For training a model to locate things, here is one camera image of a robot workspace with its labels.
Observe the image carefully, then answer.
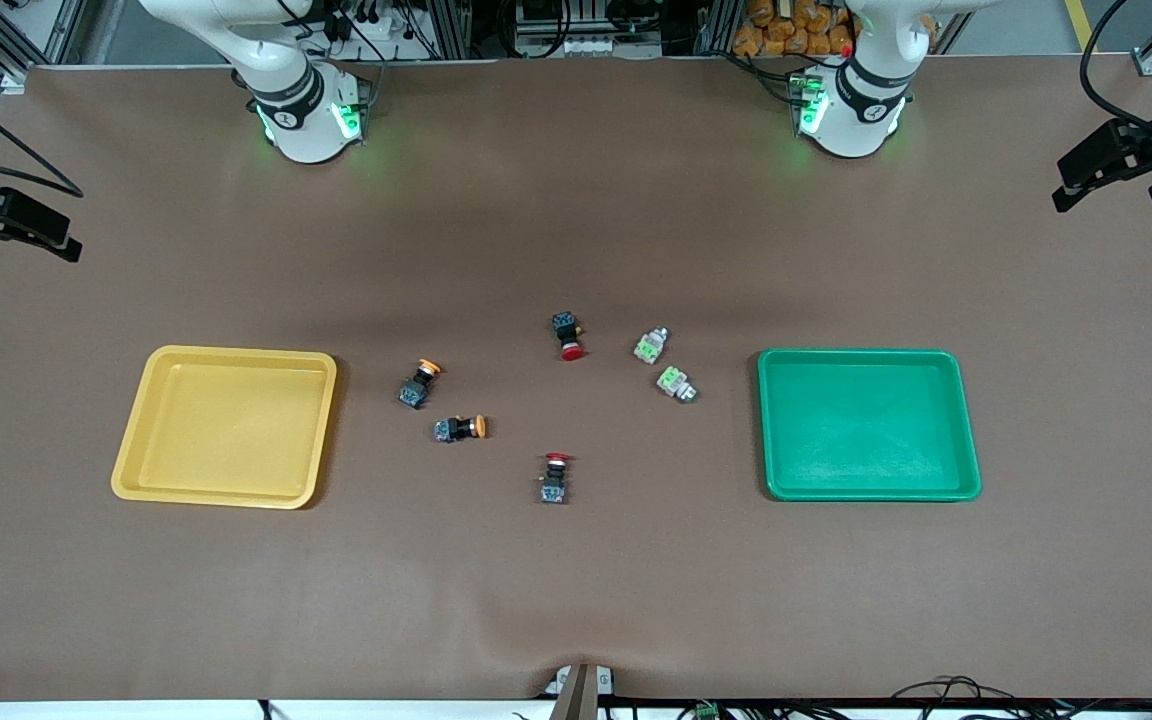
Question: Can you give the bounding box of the white power strip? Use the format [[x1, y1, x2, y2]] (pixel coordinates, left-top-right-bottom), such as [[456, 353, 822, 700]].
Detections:
[[514, 36, 664, 59]]

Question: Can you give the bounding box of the black cable tangle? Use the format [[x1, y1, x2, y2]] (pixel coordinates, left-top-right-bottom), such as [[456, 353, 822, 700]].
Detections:
[[891, 676, 1152, 720]]

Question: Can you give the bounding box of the yellow-orange push button switch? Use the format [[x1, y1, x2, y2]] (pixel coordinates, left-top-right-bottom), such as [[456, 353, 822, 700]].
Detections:
[[433, 413, 488, 445], [397, 358, 444, 410]]

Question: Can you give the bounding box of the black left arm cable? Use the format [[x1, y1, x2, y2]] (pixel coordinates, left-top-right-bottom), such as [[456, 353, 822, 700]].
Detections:
[[1079, 0, 1152, 153]]

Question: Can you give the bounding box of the yellow plastic tray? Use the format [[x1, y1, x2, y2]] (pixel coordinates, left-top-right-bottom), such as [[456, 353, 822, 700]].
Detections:
[[111, 345, 338, 510]]

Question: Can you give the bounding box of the brown table cover mat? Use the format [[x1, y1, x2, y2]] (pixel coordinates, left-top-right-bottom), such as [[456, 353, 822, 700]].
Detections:
[[0, 55, 1152, 701]]

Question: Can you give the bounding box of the orange packaged goods pile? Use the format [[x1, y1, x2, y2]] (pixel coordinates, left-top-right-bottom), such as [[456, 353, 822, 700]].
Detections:
[[731, 0, 857, 58]]

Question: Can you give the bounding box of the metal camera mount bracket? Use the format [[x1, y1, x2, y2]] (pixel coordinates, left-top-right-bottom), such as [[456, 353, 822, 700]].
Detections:
[[548, 662, 617, 720]]

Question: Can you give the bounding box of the green plastic tray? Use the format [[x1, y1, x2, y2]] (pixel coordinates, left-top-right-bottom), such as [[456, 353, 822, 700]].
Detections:
[[757, 348, 983, 502]]

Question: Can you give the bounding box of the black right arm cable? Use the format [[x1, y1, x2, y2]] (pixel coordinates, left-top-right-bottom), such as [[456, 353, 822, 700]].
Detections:
[[0, 78, 84, 198]]

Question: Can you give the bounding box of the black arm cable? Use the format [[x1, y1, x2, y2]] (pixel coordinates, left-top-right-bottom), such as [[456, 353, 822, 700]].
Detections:
[[0, 78, 84, 198], [1079, 0, 1152, 153]]

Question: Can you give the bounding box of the aluminium frame upright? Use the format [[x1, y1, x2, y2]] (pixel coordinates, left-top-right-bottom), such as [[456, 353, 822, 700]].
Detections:
[[693, 0, 737, 56], [416, 0, 482, 59]]

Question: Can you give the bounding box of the red push button switch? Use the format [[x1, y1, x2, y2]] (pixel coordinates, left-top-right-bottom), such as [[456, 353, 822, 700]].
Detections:
[[538, 452, 574, 505], [551, 311, 587, 362]]

